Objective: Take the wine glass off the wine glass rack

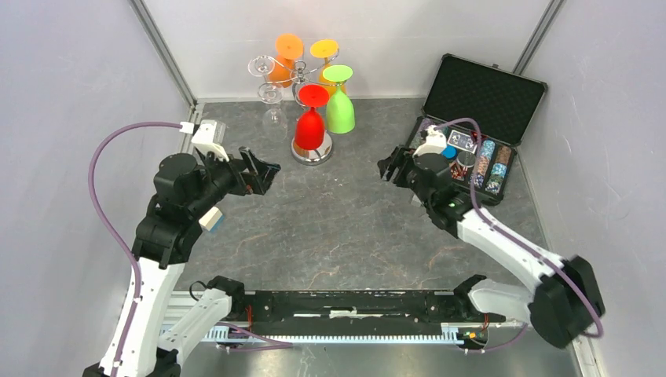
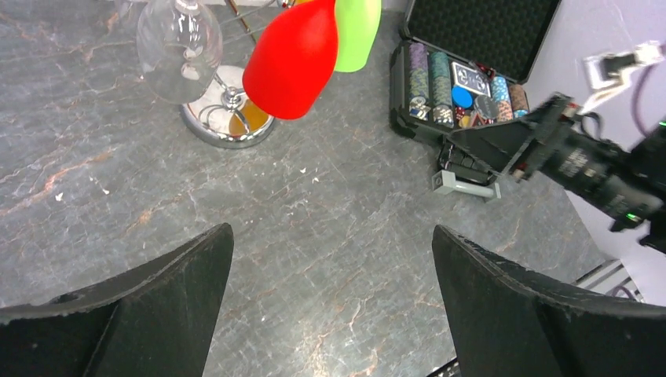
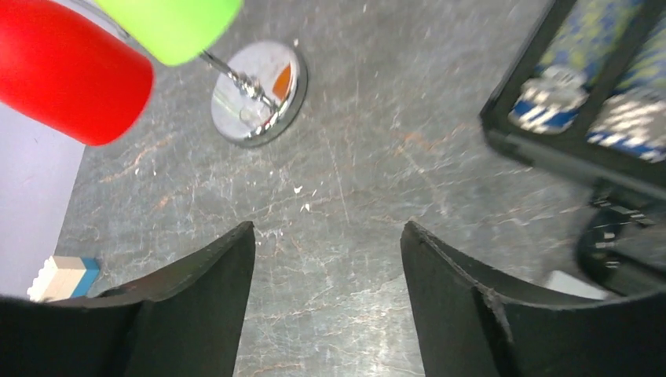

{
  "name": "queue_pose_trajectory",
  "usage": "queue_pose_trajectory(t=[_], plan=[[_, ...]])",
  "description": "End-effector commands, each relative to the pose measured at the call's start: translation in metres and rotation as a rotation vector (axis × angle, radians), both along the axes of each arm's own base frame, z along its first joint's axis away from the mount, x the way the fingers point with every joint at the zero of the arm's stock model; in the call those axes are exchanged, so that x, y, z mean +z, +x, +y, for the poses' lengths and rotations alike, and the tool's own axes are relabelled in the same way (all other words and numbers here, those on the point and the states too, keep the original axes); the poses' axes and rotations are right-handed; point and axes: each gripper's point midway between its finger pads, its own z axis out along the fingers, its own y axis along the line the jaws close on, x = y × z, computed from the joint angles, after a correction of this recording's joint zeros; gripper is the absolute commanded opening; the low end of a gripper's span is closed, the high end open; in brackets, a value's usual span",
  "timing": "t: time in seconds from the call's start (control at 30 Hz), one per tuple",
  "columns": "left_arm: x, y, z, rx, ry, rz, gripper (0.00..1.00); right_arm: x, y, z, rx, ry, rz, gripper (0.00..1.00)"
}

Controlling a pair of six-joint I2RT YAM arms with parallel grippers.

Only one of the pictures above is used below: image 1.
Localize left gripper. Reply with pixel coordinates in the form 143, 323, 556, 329
187, 145, 280, 218

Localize clear wine glass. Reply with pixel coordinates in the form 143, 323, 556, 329
247, 55, 276, 80
258, 82, 287, 141

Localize red wine glass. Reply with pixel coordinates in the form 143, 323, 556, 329
295, 84, 330, 150

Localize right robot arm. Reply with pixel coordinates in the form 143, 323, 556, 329
377, 145, 606, 349

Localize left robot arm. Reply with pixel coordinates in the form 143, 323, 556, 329
83, 147, 281, 376

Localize green wine glass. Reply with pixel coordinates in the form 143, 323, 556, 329
323, 64, 356, 134

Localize chrome wine glass rack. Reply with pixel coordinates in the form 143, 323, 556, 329
247, 55, 333, 166

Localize orange wine glass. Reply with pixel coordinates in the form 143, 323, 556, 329
269, 33, 304, 87

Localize yellow wine glass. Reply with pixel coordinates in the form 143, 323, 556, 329
310, 39, 353, 96

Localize blue round chip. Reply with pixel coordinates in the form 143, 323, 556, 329
441, 145, 458, 159

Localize playing card deck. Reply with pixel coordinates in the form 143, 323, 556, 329
447, 130, 477, 153

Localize white and blue block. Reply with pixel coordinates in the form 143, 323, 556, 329
199, 206, 225, 232

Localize black poker chip case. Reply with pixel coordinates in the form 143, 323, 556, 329
405, 53, 548, 206

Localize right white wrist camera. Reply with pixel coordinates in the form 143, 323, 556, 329
413, 126, 448, 157

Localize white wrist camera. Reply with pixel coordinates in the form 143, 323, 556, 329
413, 126, 448, 157
180, 119, 229, 161

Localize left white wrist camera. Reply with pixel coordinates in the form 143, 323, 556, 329
180, 119, 229, 161

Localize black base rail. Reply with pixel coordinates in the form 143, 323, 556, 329
156, 288, 526, 347

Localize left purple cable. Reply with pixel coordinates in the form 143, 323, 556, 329
87, 121, 184, 377

